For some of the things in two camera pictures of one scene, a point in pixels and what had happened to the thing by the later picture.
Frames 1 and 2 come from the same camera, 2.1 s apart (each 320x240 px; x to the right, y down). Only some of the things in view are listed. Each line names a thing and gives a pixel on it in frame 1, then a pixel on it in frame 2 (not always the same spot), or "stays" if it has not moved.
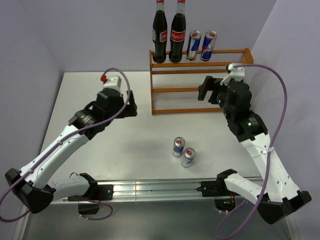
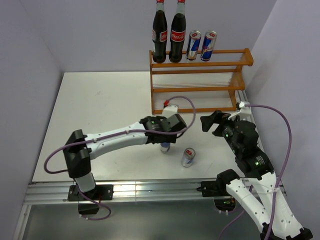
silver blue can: (193, 44) stays
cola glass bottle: (159, 33) stays
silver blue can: (208, 45) stays
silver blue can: (178, 147) → (164, 147)
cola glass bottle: (178, 33) stays
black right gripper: (210, 82) → (207, 121)
